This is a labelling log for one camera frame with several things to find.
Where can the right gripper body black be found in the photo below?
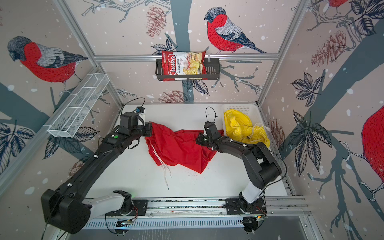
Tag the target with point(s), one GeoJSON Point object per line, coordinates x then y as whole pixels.
{"type": "Point", "coordinates": [203, 139]}

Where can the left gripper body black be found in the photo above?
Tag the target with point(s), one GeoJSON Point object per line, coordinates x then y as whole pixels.
{"type": "Point", "coordinates": [141, 130]}

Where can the yellow shorts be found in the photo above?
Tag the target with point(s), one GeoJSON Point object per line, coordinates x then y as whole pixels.
{"type": "Point", "coordinates": [239, 127]}

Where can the red shorts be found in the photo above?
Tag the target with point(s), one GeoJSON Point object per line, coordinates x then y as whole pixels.
{"type": "Point", "coordinates": [169, 148]}

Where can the white plastic basket tray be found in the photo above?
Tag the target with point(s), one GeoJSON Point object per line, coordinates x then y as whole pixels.
{"type": "Point", "coordinates": [250, 110]}

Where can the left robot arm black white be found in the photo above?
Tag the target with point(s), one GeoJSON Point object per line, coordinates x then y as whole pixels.
{"type": "Point", "coordinates": [67, 208]}

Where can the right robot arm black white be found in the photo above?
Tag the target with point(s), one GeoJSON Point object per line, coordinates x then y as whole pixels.
{"type": "Point", "coordinates": [261, 166]}

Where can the red cassava chips bag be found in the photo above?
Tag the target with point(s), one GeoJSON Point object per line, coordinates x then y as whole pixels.
{"type": "Point", "coordinates": [177, 64]}

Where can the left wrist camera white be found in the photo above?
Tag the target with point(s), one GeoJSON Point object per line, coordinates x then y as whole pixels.
{"type": "Point", "coordinates": [141, 112]}

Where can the black wire wall basket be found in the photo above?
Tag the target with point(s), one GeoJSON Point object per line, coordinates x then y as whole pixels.
{"type": "Point", "coordinates": [212, 68]}

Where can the white mesh wall shelf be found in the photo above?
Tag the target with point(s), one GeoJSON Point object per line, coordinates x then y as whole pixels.
{"type": "Point", "coordinates": [72, 117]}

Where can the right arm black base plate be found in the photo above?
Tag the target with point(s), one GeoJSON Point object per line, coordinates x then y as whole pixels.
{"type": "Point", "coordinates": [241, 206]}

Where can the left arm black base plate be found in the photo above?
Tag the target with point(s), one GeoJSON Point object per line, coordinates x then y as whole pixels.
{"type": "Point", "coordinates": [141, 207]}

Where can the horizontal aluminium frame bar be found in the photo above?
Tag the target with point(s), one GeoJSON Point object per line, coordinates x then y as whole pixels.
{"type": "Point", "coordinates": [149, 58]}

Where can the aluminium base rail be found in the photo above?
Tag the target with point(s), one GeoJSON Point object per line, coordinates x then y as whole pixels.
{"type": "Point", "coordinates": [197, 207]}

